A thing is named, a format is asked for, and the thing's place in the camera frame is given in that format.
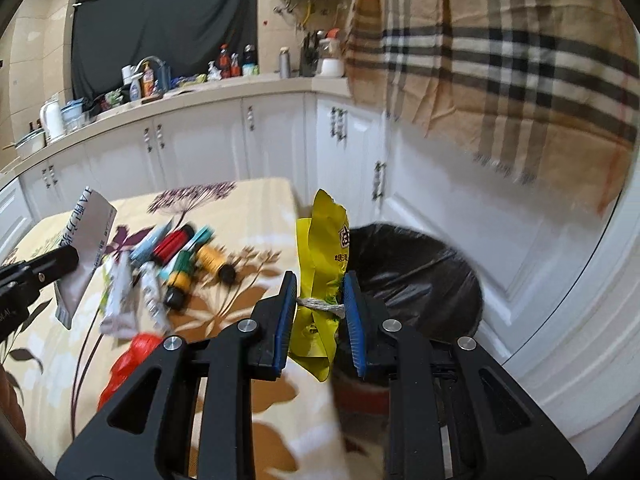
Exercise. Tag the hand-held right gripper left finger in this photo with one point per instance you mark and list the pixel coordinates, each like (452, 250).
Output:
(285, 322)

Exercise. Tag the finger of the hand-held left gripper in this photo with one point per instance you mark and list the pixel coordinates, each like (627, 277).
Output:
(50, 262)

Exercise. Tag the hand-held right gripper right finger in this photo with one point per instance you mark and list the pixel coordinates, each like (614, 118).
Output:
(352, 325)

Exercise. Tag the silver foil packet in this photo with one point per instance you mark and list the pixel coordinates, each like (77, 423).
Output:
(85, 240)

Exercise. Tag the yellow snack packet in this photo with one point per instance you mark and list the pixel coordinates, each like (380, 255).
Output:
(320, 240)

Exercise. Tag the yellow bottle with black cap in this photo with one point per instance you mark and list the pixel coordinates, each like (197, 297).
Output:
(212, 260)
(179, 282)

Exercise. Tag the light blue tube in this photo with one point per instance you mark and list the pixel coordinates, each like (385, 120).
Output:
(150, 245)

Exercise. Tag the red bottle with black cap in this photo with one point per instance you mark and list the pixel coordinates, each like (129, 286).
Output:
(172, 245)

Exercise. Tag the red plastic bag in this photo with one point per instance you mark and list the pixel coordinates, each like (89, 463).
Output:
(127, 365)

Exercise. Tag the white cooking pot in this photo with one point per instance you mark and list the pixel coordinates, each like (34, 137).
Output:
(30, 144)

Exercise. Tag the floral tablecloth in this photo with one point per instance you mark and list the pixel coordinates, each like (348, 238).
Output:
(240, 210)

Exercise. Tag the white electric kettle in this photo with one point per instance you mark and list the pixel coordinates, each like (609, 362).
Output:
(52, 121)

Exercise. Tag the clear plastic container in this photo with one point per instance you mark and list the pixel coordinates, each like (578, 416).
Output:
(74, 116)

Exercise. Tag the blue spray bottle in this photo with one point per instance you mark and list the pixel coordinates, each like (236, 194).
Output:
(135, 91)

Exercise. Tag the white kitchen cabinet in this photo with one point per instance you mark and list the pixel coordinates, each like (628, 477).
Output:
(210, 140)

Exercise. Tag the orange dish soap bottle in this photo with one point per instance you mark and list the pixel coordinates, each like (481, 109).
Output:
(147, 82)

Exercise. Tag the chrome faucet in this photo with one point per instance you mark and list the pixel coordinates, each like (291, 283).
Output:
(157, 67)

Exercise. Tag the green yellow packet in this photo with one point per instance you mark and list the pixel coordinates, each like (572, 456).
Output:
(190, 80)

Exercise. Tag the steel thermos bottle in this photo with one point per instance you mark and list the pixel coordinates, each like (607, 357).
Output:
(284, 64)

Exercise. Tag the red sauce bottle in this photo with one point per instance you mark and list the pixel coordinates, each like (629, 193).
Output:
(224, 62)

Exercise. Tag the black knife block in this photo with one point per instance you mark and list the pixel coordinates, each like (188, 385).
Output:
(310, 57)

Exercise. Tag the white blender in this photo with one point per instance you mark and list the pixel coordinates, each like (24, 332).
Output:
(332, 57)

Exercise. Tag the dark glass bottle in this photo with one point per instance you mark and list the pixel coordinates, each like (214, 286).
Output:
(249, 55)

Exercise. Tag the black curtain cloth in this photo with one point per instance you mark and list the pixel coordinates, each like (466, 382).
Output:
(170, 20)

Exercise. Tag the plaid hanging cloth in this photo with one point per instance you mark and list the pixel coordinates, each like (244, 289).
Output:
(490, 60)

